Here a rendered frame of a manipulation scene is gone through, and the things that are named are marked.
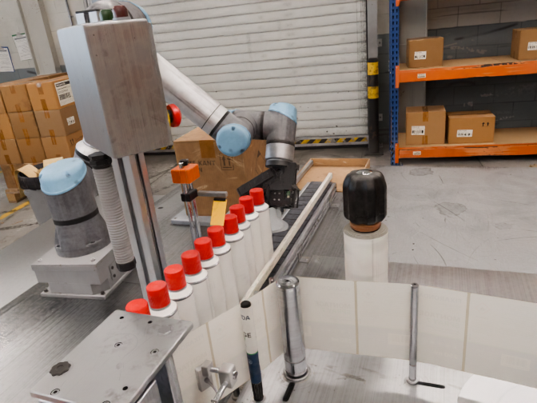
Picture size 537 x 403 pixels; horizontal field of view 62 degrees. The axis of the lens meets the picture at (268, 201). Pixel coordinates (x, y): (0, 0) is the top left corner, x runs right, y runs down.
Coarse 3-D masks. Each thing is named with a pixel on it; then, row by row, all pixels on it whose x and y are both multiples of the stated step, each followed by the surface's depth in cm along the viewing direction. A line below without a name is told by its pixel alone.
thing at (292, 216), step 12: (312, 192) 159; (324, 192) 158; (300, 204) 150; (288, 216) 142; (288, 228) 133; (300, 228) 133; (276, 240) 127; (288, 252) 120; (276, 264) 115; (264, 288) 105
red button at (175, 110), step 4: (172, 104) 73; (168, 108) 74; (172, 108) 72; (176, 108) 73; (168, 112) 73; (172, 112) 73; (176, 112) 72; (180, 112) 73; (172, 116) 73; (176, 116) 72; (180, 116) 73; (172, 120) 73; (176, 120) 73; (180, 120) 73; (172, 124) 74; (176, 124) 73
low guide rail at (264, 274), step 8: (328, 176) 162; (320, 192) 151; (312, 200) 143; (304, 208) 137; (304, 216) 134; (296, 224) 127; (288, 232) 123; (288, 240) 120; (280, 248) 115; (272, 256) 111; (280, 256) 115; (272, 264) 109; (264, 272) 105; (256, 280) 102; (264, 280) 104; (256, 288) 100; (248, 296) 96
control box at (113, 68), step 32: (64, 32) 69; (96, 32) 61; (128, 32) 64; (96, 64) 62; (128, 64) 65; (96, 96) 64; (128, 96) 66; (160, 96) 69; (96, 128) 70; (128, 128) 67; (160, 128) 70
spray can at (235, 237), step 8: (232, 216) 94; (224, 224) 93; (232, 224) 93; (232, 232) 93; (240, 232) 95; (232, 240) 93; (240, 240) 94; (232, 248) 94; (240, 248) 94; (240, 256) 95; (240, 264) 96; (240, 272) 96; (248, 272) 98; (240, 280) 97; (248, 280) 98; (240, 288) 98; (248, 288) 99; (240, 296) 98
